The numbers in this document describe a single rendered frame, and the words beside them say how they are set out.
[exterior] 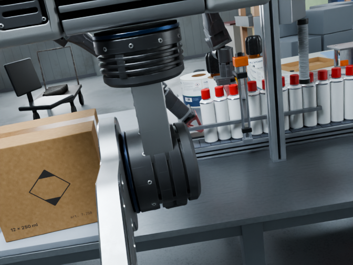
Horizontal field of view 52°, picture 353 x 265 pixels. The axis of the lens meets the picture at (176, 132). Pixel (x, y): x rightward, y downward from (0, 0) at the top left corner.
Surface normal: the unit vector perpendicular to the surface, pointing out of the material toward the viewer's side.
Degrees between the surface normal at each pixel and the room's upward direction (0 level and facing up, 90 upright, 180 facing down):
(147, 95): 90
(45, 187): 90
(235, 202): 0
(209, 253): 0
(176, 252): 0
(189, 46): 90
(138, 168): 62
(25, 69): 82
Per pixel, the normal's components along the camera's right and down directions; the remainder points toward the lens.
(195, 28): 0.15, 0.31
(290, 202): -0.15, -0.93
